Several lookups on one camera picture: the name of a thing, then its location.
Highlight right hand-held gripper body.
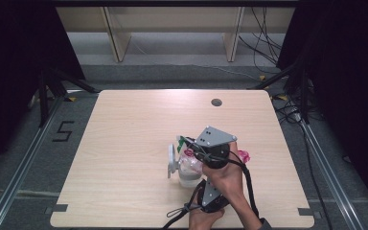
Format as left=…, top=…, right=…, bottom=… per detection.
left=193, top=125, right=238, bottom=170

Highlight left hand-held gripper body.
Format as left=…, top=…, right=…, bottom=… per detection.
left=197, top=178, right=230, bottom=214

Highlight pink and white plastic bag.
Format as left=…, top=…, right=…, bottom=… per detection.
left=175, top=135, right=252, bottom=175

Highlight clear container with white lid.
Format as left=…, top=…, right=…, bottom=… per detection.
left=167, top=143, right=206, bottom=189

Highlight person's right hand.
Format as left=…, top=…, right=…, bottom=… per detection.
left=201, top=141, right=247, bottom=201

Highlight person's left hand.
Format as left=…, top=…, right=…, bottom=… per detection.
left=188, top=205, right=226, bottom=230

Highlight black metal stand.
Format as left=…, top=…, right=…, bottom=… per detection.
left=37, top=65, right=99, bottom=128
left=248, top=58, right=311, bottom=125

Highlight light wooden shelf unit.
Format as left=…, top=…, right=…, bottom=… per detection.
left=55, top=6, right=296, bottom=63

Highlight black curtain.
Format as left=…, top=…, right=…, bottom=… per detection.
left=0, top=0, right=85, bottom=180
left=276, top=0, right=368, bottom=212

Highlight black cables on floor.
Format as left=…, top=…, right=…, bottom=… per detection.
left=271, top=95, right=305, bottom=127

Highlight hanging black cables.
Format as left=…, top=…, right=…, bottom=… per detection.
left=238, top=6, right=286, bottom=75

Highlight grey metal floor rail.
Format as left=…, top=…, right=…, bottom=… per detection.
left=300, top=120, right=367, bottom=230
left=0, top=95, right=65, bottom=230

